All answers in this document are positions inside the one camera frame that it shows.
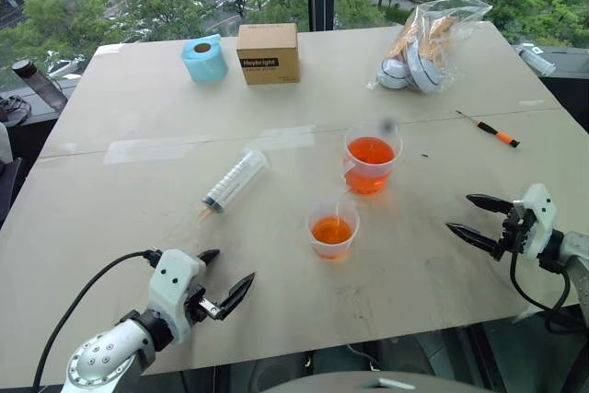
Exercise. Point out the large cup with orange liquid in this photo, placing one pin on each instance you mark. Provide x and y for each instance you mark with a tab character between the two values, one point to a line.
371	159

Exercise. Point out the black bottle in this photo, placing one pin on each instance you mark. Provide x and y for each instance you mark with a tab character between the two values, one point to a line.
39	82

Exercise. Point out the blue paper roll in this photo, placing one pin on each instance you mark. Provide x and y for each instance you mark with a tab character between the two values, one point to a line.
204	58

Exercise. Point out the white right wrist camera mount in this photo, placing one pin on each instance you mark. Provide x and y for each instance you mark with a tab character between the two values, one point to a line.
539	218

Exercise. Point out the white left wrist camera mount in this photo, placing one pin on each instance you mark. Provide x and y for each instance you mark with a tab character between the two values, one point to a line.
173	285

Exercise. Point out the clear plastic zip bag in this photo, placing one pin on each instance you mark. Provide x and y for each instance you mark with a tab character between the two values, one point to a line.
425	50

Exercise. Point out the packaged syringe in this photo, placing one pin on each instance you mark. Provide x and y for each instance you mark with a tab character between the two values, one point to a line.
536	59

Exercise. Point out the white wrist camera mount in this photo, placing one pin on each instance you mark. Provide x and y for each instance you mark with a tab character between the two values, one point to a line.
539	218
173	285

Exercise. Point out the large clear plastic syringe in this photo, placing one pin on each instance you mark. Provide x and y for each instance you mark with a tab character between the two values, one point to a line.
232	185

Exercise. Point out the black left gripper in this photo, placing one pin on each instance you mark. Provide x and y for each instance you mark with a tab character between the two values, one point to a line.
201	304

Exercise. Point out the brown cardboard box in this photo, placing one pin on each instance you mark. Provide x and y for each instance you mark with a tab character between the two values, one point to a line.
269	53

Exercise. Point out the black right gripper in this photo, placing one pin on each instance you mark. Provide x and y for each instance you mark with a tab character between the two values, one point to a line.
514	232

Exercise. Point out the grey rounded robot torso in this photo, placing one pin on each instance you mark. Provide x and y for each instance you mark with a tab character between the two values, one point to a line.
368	383

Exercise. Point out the orange black screwdriver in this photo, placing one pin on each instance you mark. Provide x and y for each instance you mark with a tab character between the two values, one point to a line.
494	131

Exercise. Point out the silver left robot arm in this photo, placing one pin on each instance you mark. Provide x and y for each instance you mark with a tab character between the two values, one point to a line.
108	354

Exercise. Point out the small cup with orange liquid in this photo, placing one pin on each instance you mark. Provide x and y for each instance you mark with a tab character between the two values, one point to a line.
333	230

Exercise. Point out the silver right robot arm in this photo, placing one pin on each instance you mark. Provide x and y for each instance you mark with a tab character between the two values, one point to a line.
570	264

